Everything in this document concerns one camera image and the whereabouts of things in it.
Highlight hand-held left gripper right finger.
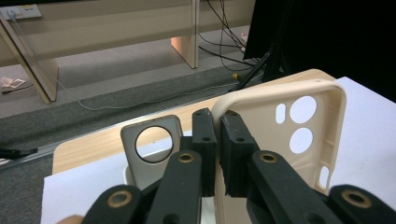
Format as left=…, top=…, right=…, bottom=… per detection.
left=219, top=109, right=344, bottom=224

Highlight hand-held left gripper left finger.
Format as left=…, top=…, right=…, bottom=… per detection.
left=145, top=107, right=219, bottom=224

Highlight beige phone case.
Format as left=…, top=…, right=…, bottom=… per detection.
left=210, top=77, right=347, bottom=224

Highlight dark transparent phone case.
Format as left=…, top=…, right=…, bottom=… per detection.
left=120, top=114, right=185, bottom=191

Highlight white table mat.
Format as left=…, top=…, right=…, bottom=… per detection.
left=39, top=76, right=396, bottom=224

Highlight light wooden desk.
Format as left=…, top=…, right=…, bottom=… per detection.
left=0, top=0, right=257, bottom=105

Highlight black curtain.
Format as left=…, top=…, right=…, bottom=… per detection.
left=242, top=0, right=396, bottom=105

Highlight white power socket strip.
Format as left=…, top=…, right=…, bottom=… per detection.
left=0, top=4, right=43, bottom=21

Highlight white floor cable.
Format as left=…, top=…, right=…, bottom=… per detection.
left=8, top=12, right=237, bottom=112

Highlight black cable bundle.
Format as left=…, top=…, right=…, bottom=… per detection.
left=197, top=0, right=264, bottom=72

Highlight metal floor rail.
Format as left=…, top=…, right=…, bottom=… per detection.
left=0, top=98, right=220, bottom=172

